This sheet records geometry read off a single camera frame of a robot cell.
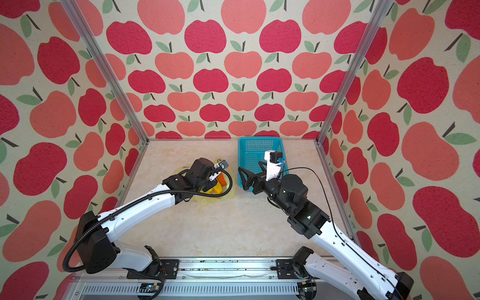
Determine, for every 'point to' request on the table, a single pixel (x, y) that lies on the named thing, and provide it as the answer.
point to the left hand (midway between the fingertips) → (211, 174)
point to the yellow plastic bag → (223, 190)
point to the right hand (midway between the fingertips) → (251, 170)
